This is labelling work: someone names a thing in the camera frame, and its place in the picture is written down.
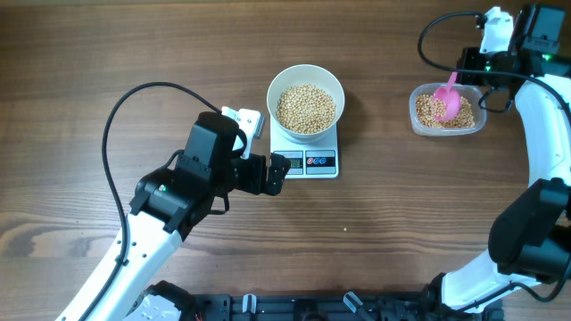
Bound pink measuring scoop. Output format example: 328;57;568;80
432;72;461;121

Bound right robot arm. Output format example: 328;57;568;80
414;4;570;320

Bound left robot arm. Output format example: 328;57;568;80
59;111;290;320

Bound white digital kitchen scale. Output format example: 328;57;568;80
270;119;339;179

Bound soybeans in white bowl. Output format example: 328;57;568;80
277;84;336;134

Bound white bowl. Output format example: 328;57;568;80
266;64;345;142

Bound clear plastic container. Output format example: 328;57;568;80
410;83;487;136

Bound pile of soybeans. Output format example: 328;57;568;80
415;95;476;128

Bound right black cable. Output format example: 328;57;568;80
417;11;571;130

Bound black cable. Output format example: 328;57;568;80
78;81;224;321
417;11;571;130

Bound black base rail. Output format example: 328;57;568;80
128;280;505;321

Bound left black cable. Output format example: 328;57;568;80
78;81;224;321

